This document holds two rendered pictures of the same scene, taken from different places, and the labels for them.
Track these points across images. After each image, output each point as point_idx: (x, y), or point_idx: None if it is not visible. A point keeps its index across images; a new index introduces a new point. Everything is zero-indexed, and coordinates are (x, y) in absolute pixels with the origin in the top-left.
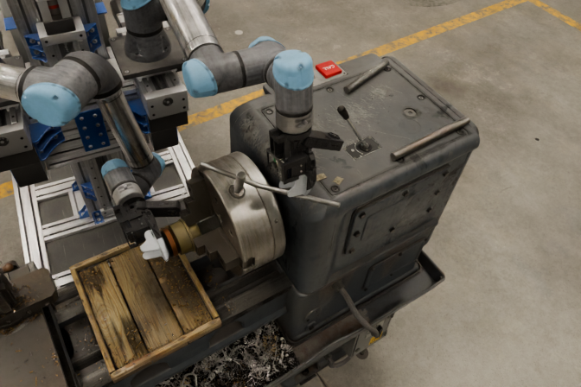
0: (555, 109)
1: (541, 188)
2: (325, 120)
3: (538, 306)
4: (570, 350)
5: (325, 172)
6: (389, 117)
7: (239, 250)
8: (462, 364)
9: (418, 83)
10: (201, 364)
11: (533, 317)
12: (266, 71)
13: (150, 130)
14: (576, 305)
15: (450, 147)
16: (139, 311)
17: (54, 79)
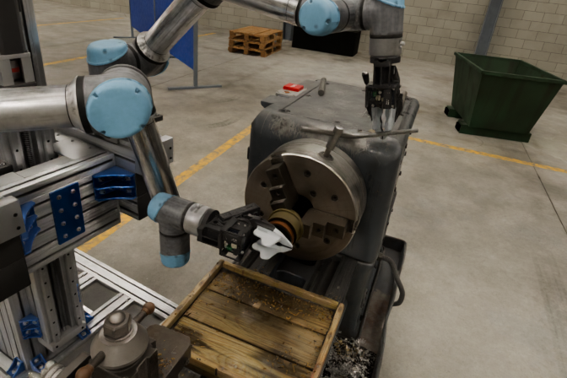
0: None
1: None
2: (329, 108)
3: (426, 267)
4: (462, 284)
5: (370, 128)
6: (362, 100)
7: (351, 207)
8: (422, 327)
9: (353, 86)
10: None
11: (429, 276)
12: (362, 8)
13: (137, 194)
14: (442, 257)
15: (413, 105)
16: (262, 340)
17: (124, 77)
